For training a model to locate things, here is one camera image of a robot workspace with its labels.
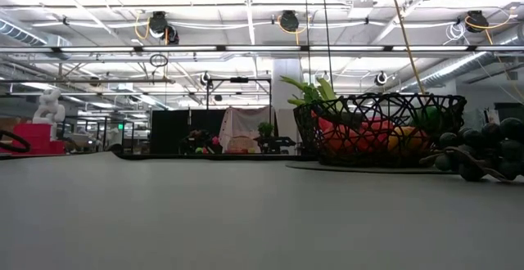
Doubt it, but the black cable loop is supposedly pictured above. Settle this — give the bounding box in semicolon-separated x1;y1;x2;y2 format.
0;129;33;154

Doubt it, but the yellow apple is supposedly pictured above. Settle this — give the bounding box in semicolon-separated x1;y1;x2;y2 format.
386;126;411;154

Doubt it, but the black monitor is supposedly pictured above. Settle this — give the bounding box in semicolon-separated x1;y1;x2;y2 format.
493;102;524;124

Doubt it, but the hanging black cable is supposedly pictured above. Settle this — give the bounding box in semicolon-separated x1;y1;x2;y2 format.
320;0;336;93

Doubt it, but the black partition panel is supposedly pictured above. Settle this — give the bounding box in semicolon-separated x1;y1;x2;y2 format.
150;109;227;155

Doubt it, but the hanging yellow cable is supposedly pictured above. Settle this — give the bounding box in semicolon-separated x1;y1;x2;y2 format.
386;0;427;96

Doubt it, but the black woven wire basket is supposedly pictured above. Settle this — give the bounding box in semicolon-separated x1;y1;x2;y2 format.
293;92;468;169

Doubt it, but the small green potted plant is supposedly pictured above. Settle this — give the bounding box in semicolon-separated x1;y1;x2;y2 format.
257;121;275;138

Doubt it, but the cloth covered stand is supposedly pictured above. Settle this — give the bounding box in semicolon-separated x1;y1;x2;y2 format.
218;106;272;155

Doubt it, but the round grey mat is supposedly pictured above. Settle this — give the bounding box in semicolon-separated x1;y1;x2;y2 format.
285;160;460;176

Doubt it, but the dark grape bunch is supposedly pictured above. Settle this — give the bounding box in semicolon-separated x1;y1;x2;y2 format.
433;117;524;183

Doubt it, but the orange-red tomato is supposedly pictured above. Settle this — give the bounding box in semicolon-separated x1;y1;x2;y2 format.
323;124;362;155

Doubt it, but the black metal frame stand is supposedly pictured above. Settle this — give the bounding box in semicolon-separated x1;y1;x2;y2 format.
206;76;273;111

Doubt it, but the red and yellow mango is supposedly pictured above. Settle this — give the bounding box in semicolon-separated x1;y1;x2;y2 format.
403;126;430;151

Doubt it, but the black cart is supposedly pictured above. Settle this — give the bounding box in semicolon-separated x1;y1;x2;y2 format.
253;135;296;155

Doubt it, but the green lime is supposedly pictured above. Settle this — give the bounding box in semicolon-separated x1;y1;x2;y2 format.
413;106;442;131

